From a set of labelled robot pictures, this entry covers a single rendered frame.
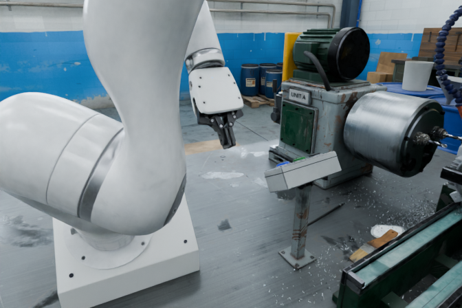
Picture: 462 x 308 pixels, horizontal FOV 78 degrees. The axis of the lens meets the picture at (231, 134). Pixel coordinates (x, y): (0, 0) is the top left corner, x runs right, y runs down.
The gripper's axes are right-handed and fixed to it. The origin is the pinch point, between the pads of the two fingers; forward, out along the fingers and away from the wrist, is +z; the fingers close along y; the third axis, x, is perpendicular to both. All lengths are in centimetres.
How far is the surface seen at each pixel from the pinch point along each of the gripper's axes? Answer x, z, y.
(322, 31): 15, -34, 59
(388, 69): 291, -118, 583
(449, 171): -13, 22, 51
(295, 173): -3.4, 11.1, 11.7
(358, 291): -10.7, 33.9, 11.3
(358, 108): 7, -2, 53
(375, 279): -11.2, 33.6, 15.8
